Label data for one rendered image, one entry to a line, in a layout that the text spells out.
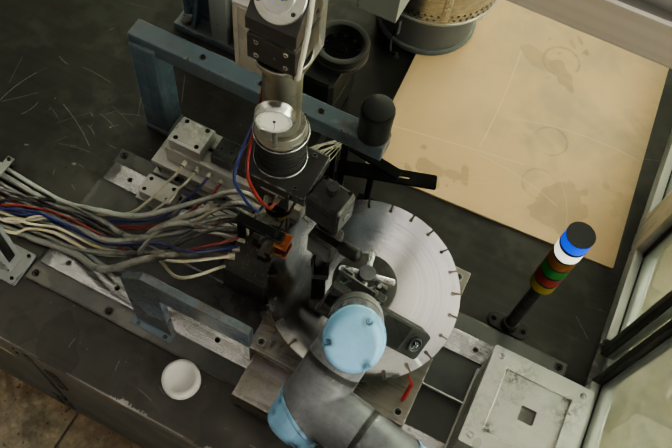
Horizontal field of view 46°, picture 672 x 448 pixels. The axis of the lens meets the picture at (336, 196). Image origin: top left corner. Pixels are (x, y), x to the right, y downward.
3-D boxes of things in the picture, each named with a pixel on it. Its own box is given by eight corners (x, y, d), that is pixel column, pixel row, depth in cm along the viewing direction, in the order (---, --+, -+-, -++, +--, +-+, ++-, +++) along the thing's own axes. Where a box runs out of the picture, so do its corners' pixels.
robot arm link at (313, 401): (325, 479, 94) (376, 404, 94) (252, 421, 97) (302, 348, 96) (340, 463, 102) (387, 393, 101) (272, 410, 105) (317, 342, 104)
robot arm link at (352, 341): (305, 357, 94) (344, 298, 93) (311, 336, 105) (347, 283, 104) (360, 394, 94) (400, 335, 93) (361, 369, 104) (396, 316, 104)
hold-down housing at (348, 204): (347, 247, 124) (359, 185, 106) (329, 269, 121) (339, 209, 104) (318, 228, 125) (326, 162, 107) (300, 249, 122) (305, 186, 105)
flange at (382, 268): (391, 252, 137) (393, 246, 135) (401, 312, 132) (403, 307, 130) (327, 258, 136) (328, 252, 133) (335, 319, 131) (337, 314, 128)
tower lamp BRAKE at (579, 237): (592, 238, 121) (599, 229, 118) (583, 261, 119) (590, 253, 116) (565, 225, 122) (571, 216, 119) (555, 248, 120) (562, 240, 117)
